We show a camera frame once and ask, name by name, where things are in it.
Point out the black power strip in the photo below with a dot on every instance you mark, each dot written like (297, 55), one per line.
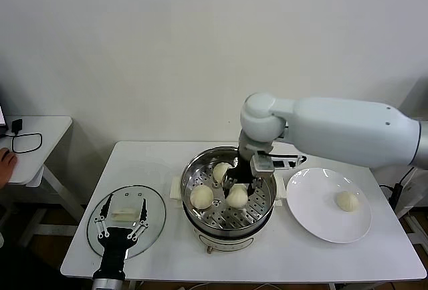
(398, 196)

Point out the white side stand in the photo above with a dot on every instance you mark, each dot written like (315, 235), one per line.
(409, 199)

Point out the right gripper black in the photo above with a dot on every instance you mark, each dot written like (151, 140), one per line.
(242, 171)

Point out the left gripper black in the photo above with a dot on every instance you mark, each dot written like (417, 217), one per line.
(115, 250)

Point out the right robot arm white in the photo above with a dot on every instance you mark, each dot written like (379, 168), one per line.
(334, 126)

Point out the round glass lid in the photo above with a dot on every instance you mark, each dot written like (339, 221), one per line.
(157, 213)

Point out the bystander bare hand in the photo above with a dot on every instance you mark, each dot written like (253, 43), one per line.
(6, 164)

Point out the dark laptop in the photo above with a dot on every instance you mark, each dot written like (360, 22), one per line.
(1, 113)

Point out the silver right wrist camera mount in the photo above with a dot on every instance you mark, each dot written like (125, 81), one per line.
(262, 164)

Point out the black power adapter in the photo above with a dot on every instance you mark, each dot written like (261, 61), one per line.
(16, 126)

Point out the steel steamer basket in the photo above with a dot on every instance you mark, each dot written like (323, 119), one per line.
(261, 210)

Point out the white side table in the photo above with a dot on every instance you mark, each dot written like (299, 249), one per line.
(43, 143)

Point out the white steamed baozi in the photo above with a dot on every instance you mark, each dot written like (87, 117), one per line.
(237, 199)
(201, 197)
(220, 171)
(347, 200)

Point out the white round plate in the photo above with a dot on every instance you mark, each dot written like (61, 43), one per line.
(307, 203)

